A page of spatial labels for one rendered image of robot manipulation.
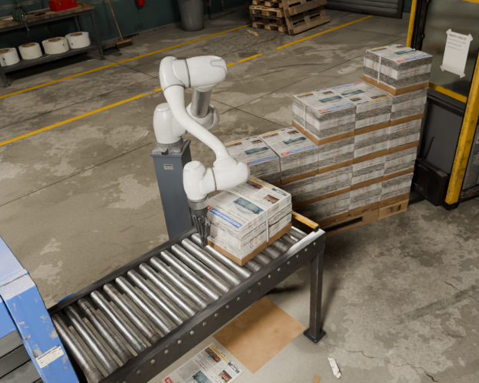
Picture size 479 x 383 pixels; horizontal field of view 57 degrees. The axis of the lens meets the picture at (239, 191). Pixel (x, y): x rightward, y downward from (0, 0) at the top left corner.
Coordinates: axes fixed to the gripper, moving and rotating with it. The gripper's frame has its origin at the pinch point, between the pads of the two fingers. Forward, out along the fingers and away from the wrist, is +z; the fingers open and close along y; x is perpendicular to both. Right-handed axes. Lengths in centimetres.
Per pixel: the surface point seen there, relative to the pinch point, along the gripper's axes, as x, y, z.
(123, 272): 33.1, 23.5, 13.5
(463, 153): -223, -25, 38
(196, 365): 12, 9, 93
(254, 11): -557, 554, 61
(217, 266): -1.6, -6.2, 13.7
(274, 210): -33.7, -13.9, -6.3
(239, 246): -9.7, -13.9, 1.8
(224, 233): -9.0, -4.6, -1.2
